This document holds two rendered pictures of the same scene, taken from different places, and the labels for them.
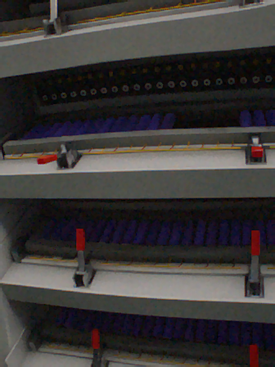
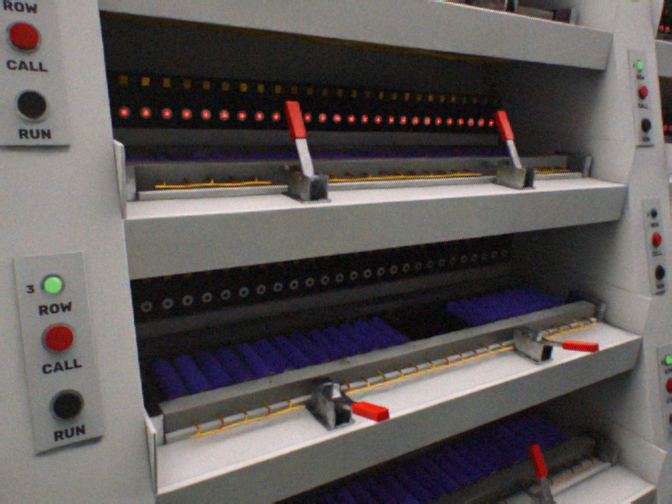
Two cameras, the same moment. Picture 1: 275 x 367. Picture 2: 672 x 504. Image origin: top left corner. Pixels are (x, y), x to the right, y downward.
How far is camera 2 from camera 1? 0.50 m
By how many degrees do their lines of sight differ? 49
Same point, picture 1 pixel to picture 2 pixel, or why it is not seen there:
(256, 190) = (545, 393)
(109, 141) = (367, 368)
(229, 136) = (492, 335)
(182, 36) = (475, 216)
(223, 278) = not seen: outside the picture
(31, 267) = not seen: outside the picture
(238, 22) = (522, 204)
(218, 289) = not seen: outside the picture
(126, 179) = (429, 418)
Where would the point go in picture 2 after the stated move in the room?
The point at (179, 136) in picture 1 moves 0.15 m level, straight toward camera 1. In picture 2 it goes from (446, 345) to (588, 358)
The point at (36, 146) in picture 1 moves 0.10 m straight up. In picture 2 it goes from (245, 399) to (232, 281)
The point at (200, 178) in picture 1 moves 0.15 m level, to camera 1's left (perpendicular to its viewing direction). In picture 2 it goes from (503, 392) to (424, 442)
